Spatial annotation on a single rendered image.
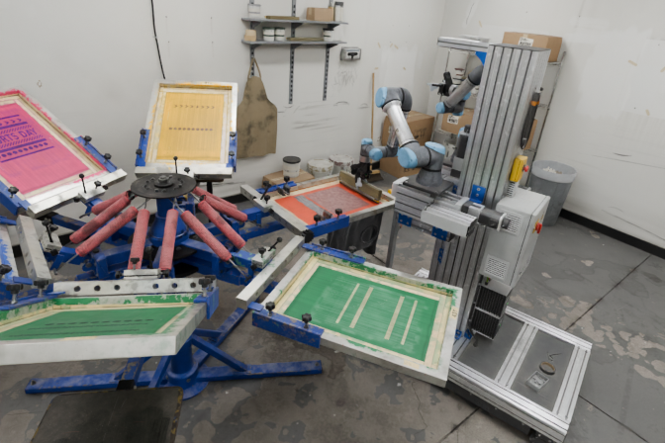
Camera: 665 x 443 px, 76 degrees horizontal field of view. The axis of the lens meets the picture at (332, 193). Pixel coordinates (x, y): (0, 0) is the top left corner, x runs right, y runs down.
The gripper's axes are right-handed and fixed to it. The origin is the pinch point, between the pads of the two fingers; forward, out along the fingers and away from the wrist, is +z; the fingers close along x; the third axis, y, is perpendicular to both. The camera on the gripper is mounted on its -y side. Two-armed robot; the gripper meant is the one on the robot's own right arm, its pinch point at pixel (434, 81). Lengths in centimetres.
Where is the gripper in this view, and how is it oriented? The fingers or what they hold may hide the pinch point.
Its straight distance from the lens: 335.5
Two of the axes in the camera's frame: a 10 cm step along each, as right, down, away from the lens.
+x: 8.9, -2.5, 3.7
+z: -4.4, -4.1, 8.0
